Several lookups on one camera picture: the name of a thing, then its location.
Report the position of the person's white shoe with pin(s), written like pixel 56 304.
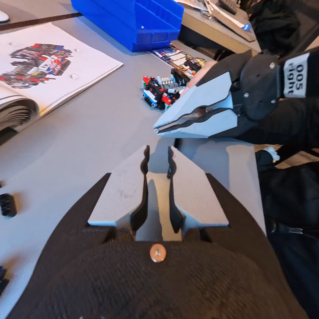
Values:
pixel 272 153

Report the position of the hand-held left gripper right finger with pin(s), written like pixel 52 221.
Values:
pixel 199 199

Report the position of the small toy brick assembly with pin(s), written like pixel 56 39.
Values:
pixel 155 93

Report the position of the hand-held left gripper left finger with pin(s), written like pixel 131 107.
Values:
pixel 117 199

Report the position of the black angled toy beam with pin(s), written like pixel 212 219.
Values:
pixel 7 204

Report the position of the blue plastic bin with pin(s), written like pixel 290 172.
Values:
pixel 112 20

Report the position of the white stand base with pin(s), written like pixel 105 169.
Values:
pixel 3 17

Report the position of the person's right hand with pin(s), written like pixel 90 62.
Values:
pixel 199 73

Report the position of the printed sticker sheet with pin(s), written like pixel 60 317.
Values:
pixel 164 52

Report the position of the grey desk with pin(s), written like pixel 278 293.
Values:
pixel 99 139

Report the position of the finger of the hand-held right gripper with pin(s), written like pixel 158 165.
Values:
pixel 206 92
pixel 206 127

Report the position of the dark cloth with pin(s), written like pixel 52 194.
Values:
pixel 274 25

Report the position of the neighbouring table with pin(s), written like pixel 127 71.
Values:
pixel 211 37

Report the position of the open toy instruction booklet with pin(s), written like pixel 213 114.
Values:
pixel 87 69

